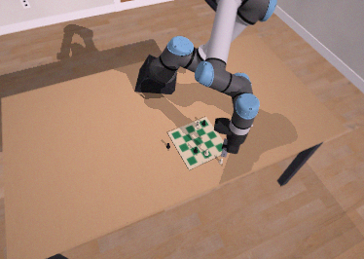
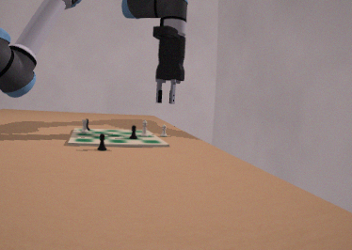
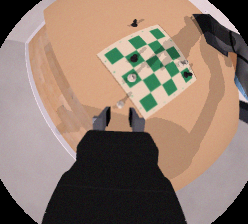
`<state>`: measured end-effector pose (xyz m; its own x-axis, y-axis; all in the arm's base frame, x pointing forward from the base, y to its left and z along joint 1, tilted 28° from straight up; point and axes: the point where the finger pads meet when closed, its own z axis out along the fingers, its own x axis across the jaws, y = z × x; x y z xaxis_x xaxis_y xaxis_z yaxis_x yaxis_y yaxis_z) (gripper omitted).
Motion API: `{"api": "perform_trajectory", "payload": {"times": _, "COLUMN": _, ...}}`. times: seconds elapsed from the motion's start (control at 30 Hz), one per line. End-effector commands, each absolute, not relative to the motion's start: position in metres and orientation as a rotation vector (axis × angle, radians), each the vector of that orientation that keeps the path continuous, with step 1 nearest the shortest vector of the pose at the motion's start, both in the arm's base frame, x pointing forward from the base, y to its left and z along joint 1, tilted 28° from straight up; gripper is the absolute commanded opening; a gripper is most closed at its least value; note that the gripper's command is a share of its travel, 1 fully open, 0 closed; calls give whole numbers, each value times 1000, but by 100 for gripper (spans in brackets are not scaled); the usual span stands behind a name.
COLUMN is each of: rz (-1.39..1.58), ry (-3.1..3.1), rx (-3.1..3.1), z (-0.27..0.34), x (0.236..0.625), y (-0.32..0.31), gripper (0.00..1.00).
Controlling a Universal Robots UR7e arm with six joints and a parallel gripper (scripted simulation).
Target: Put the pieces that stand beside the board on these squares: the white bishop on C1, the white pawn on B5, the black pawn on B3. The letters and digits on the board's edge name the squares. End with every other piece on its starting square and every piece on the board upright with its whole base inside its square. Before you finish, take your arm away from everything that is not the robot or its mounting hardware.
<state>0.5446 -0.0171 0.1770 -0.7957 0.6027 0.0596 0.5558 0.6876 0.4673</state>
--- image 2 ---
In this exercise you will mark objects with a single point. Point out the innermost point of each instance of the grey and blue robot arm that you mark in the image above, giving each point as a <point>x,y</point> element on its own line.
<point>16,67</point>

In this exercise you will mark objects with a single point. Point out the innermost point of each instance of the green and white chessboard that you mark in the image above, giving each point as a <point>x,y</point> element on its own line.
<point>115,138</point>

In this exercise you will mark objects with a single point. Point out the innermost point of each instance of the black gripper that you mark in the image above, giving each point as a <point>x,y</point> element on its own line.
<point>171,55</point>

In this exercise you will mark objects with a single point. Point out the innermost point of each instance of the white chess bishop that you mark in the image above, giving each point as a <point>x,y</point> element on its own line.
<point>144,132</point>

